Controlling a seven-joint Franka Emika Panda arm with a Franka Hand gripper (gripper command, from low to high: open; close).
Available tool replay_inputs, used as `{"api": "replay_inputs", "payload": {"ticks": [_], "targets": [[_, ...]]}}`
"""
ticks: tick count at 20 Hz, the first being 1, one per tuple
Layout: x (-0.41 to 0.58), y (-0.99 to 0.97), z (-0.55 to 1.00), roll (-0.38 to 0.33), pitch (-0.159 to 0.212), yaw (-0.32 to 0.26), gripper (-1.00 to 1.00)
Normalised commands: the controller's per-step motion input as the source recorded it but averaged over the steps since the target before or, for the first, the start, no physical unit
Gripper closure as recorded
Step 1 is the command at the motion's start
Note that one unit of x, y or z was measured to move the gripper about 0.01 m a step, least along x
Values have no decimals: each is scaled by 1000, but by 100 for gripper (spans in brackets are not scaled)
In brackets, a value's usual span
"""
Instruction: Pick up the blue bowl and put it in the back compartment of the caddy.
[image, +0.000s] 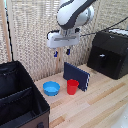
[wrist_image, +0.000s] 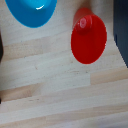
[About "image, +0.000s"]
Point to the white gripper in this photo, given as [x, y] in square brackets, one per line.
[63, 39]

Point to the black fabric storage bin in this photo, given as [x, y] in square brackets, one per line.
[20, 96]

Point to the light blue bowl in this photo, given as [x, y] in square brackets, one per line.
[51, 88]

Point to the dark blue flat board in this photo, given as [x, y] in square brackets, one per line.
[76, 76]

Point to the black box appliance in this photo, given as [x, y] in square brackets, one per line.
[110, 53]

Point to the red plastic cup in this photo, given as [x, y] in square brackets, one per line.
[72, 86]

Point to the wooden post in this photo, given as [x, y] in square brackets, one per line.
[5, 30]

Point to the beige mesh screen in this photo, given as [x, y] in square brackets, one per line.
[33, 30]

